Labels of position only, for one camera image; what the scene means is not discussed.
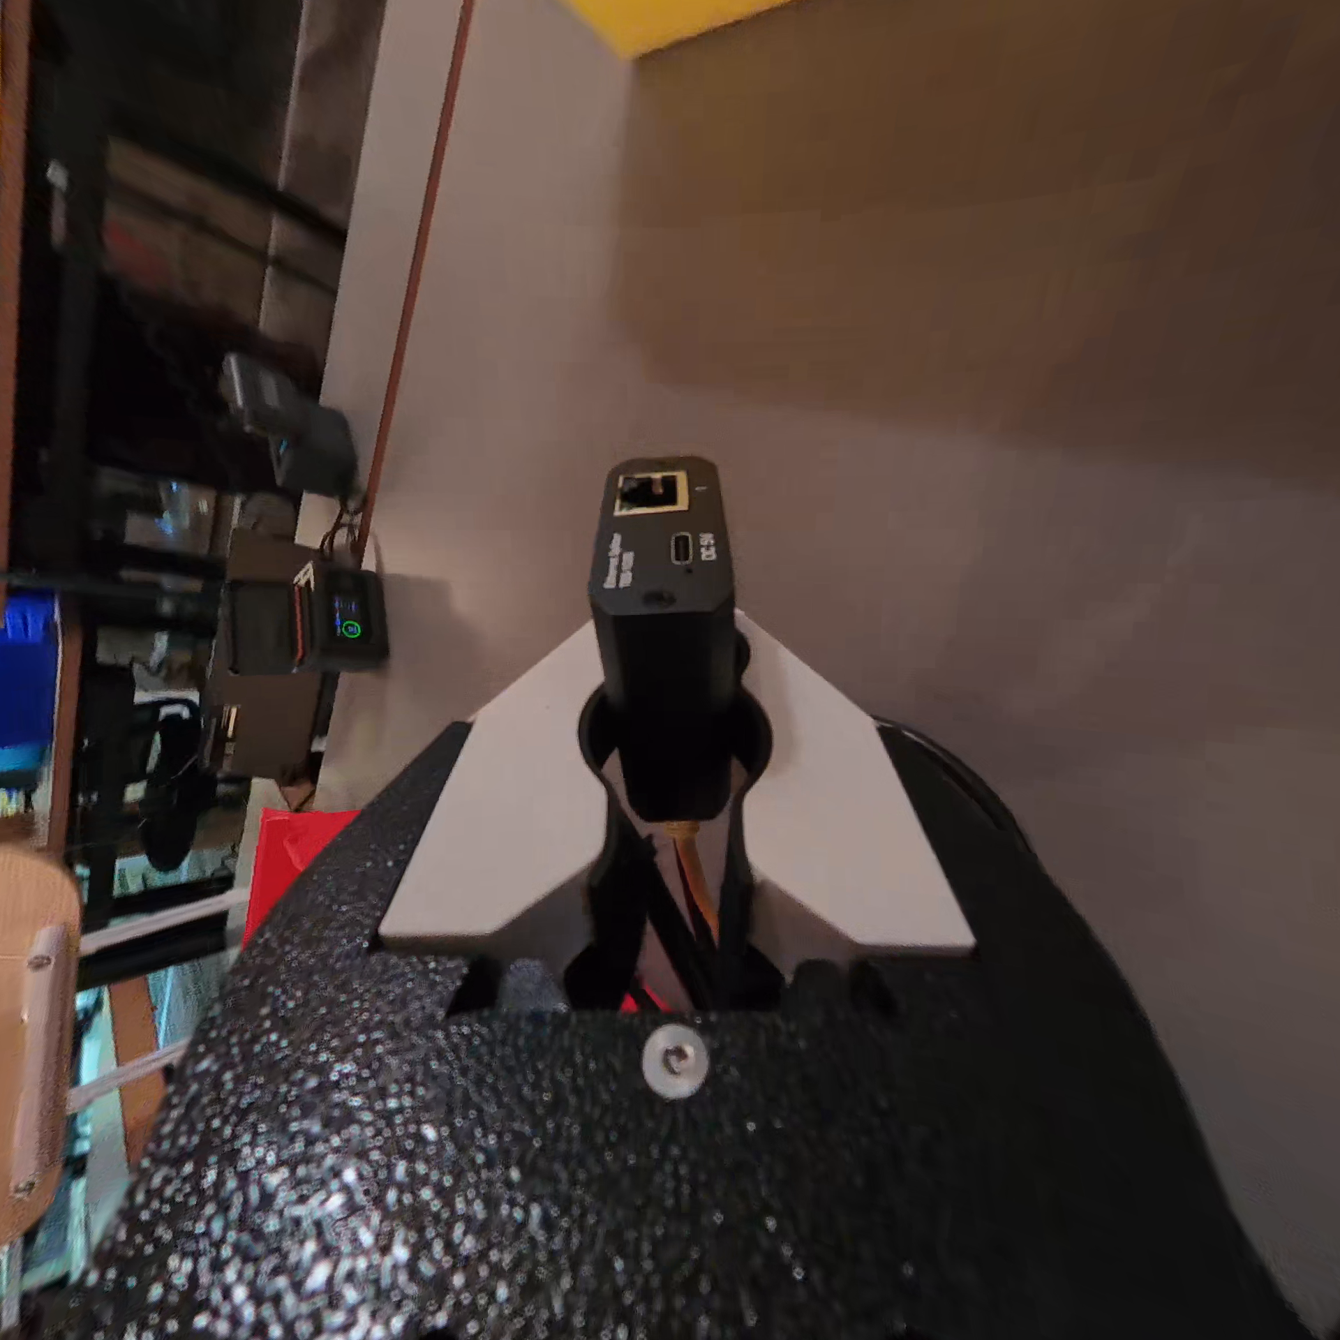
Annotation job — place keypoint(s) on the black portable power station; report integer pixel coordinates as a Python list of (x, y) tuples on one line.
[(336, 619)]

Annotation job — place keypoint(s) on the black equipment box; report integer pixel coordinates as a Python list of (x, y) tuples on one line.
[(263, 732)]

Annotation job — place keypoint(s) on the light wooden panel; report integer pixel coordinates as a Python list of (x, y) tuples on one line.
[(38, 994)]

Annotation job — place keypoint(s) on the red plastic bin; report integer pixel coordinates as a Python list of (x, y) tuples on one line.
[(289, 852)]

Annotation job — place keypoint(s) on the dark grey tool case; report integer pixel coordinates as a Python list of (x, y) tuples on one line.
[(305, 441)]

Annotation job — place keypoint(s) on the black ethernet splitter box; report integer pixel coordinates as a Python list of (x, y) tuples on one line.
[(660, 650)]

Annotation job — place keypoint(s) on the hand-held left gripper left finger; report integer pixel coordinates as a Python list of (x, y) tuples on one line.
[(503, 838)]

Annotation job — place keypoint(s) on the yellow plastic bin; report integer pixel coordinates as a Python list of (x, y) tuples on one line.
[(671, 21)]

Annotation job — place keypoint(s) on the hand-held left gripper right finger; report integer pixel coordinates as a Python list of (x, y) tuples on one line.
[(849, 838)]

